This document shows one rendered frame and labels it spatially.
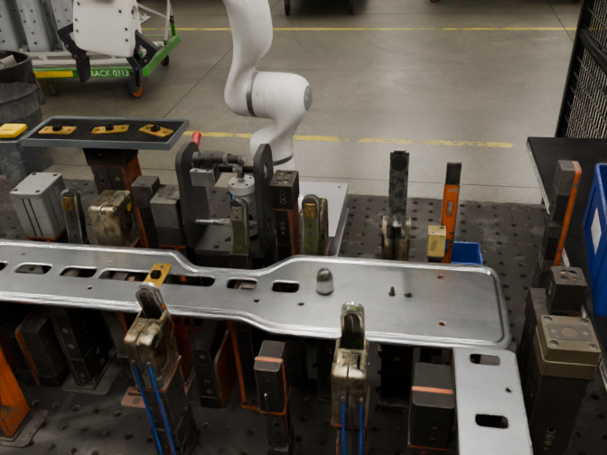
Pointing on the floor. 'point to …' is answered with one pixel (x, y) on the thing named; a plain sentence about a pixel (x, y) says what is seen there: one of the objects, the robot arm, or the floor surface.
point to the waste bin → (22, 97)
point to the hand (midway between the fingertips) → (110, 79)
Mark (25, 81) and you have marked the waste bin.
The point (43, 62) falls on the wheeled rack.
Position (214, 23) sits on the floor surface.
